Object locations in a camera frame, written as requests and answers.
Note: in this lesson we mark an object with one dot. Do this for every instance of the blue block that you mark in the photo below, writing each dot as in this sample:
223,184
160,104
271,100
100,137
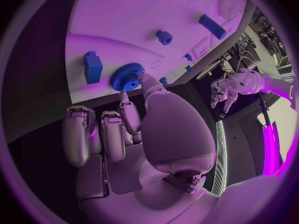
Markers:
93,69

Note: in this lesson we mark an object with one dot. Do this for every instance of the glowing light bar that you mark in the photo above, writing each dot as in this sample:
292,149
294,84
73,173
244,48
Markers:
271,149

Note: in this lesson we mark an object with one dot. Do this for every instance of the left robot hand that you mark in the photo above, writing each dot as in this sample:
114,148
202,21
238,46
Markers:
222,91

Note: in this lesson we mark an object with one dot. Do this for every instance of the blue short plug with hole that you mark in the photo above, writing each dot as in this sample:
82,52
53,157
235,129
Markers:
165,38

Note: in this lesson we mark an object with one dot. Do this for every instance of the white task board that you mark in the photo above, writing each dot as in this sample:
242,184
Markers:
121,22

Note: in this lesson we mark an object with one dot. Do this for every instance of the small blue peg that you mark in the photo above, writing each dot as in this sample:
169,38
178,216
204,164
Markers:
163,80
187,56
189,69

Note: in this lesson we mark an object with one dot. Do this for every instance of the blue gear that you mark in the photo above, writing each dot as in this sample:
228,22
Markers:
125,78

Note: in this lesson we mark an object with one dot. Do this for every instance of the workshop equipment rack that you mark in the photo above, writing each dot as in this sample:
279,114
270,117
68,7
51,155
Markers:
271,35

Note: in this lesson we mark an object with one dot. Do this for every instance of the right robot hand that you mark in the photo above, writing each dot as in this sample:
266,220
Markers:
172,127

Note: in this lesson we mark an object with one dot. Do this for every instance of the blue long cylinder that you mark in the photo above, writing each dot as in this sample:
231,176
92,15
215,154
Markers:
212,27

